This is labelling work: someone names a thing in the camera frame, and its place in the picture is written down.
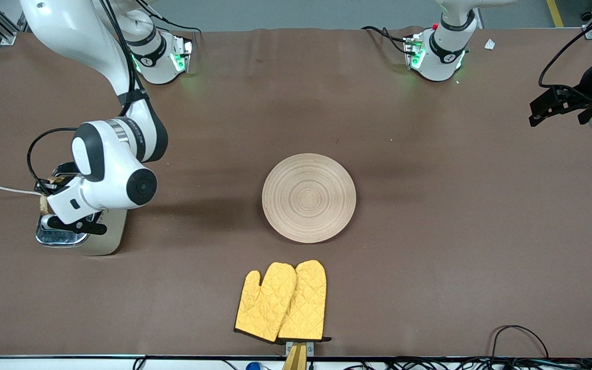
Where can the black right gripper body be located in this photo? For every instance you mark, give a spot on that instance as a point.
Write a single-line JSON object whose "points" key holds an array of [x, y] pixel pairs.
{"points": [[62, 171]]}

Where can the slice of brown bread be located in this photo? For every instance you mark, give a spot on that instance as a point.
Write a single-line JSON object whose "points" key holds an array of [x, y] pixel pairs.
{"points": [[45, 205]]}

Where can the round light wooden plate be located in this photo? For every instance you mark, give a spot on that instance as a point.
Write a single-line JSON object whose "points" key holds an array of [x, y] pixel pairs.
{"points": [[309, 198]]}

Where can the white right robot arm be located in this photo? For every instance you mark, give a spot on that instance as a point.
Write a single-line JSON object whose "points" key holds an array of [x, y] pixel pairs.
{"points": [[116, 180]]}

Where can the silver and beige toaster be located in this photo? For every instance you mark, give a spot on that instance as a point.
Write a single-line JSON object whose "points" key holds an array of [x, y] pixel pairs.
{"points": [[111, 236]]}

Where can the grey metal clamp plate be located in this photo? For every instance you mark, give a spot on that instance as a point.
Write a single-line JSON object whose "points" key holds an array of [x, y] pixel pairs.
{"points": [[310, 348]]}

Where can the small white paper scrap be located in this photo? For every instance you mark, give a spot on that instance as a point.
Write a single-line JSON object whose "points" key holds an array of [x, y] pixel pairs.
{"points": [[489, 44]]}

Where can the brown table cover sheet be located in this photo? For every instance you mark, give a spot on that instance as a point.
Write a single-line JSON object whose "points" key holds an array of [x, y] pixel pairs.
{"points": [[429, 205]]}

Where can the yellow quilted oven mitt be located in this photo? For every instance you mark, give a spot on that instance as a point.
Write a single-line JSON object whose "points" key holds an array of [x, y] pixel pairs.
{"points": [[262, 303], [306, 303]]}

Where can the small blue object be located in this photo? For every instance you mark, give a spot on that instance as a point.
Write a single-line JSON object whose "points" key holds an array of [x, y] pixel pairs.
{"points": [[253, 366]]}

